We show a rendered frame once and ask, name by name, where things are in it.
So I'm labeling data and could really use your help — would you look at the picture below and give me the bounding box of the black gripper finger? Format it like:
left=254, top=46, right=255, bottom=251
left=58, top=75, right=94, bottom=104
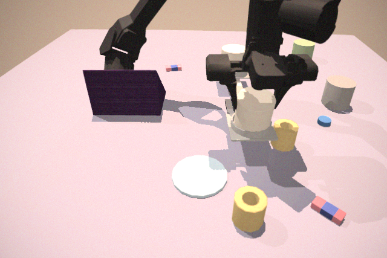
left=219, top=77, right=238, bottom=109
left=273, top=79, right=303, bottom=109

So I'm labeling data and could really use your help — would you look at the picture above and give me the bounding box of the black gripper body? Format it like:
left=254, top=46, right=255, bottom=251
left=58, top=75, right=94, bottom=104
left=206, top=26, right=319, bottom=82

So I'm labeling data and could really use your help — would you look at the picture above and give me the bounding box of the small blue disc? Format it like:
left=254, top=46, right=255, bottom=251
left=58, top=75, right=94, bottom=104
left=317, top=115, right=331, bottom=127

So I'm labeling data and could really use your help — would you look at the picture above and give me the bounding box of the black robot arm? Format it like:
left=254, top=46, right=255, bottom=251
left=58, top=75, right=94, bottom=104
left=99, top=0, right=341, bottom=90

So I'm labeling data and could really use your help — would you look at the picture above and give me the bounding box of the grey cylinder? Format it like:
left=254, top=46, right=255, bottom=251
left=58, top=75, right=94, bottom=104
left=321, top=75, right=357, bottom=111

